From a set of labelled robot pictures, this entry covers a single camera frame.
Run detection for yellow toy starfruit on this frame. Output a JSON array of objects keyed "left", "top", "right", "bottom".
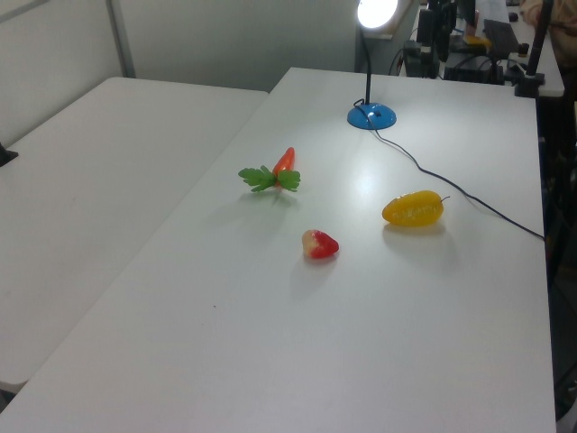
[{"left": 381, "top": 189, "right": 451, "bottom": 226}]

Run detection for orange toy carrot green leaves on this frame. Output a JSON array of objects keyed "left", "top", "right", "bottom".
[{"left": 237, "top": 146, "right": 302, "bottom": 194}]

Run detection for red toy strawberry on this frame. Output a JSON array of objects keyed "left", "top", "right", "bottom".
[{"left": 300, "top": 228, "right": 341, "bottom": 261}]

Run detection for black clamp stand with pole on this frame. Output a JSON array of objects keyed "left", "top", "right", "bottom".
[{"left": 513, "top": 0, "right": 556, "bottom": 99}]

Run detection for low black desk equipment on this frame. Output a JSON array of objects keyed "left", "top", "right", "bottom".
[{"left": 444, "top": 52, "right": 505, "bottom": 85}]

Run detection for blue round lamp base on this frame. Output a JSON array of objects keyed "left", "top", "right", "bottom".
[{"left": 345, "top": 0, "right": 400, "bottom": 132}]

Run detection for black lamp power cable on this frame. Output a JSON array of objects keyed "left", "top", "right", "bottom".
[{"left": 353, "top": 98, "right": 546, "bottom": 240}]

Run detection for dark laptop panel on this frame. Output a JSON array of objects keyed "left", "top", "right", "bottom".
[{"left": 482, "top": 18, "right": 520, "bottom": 59}]

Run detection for person in tan clothing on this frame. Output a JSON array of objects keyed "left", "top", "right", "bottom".
[{"left": 517, "top": 0, "right": 577, "bottom": 71}]

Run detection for tall black desk equipment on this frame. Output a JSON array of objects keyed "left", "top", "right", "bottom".
[{"left": 403, "top": 0, "right": 453, "bottom": 78}]

